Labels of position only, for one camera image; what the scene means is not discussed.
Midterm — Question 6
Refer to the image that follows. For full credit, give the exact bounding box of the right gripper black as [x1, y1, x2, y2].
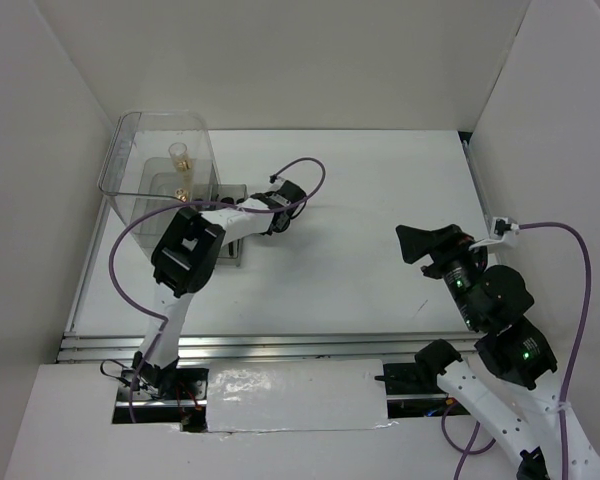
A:
[394, 220, 489, 327]

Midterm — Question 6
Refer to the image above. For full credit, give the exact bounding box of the small beige bottle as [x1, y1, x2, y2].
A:
[174, 187, 195, 203]

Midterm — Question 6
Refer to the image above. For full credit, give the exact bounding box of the clear acrylic organizer box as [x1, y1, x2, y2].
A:
[98, 110, 247, 255]

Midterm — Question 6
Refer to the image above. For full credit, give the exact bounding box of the black makeup brush angled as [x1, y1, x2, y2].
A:
[222, 197, 236, 259]

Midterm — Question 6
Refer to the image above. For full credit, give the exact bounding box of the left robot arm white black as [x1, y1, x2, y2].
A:
[108, 176, 311, 399]

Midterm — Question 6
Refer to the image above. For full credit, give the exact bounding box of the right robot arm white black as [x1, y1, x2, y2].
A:
[396, 217, 600, 479]

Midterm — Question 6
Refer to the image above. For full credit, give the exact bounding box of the white foil cover plate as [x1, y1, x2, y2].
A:
[206, 359, 391, 433]

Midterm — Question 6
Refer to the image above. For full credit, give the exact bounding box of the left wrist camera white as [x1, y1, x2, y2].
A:
[266, 174, 287, 193]

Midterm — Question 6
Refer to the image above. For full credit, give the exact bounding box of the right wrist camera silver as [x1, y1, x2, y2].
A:
[469, 216, 521, 254]

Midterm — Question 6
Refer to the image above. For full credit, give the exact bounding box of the aluminium front rail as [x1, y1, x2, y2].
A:
[56, 332, 479, 364]

